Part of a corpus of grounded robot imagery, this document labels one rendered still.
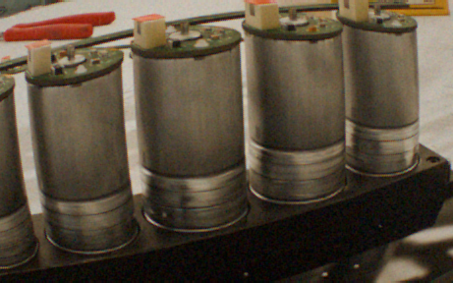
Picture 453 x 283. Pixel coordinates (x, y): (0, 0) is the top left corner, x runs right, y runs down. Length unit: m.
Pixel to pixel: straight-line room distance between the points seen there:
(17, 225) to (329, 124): 0.08
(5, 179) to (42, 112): 0.02
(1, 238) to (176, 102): 0.05
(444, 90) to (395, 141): 0.15
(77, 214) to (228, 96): 0.04
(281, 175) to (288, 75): 0.02
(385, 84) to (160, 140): 0.06
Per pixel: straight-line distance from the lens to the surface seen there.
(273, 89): 0.19
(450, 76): 0.39
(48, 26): 0.49
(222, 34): 0.18
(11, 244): 0.17
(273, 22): 0.19
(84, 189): 0.17
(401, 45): 0.20
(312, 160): 0.19
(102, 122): 0.17
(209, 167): 0.18
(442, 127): 0.31
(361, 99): 0.21
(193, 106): 0.18
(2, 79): 0.17
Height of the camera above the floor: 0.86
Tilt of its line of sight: 21 degrees down
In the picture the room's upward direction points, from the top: 3 degrees counter-clockwise
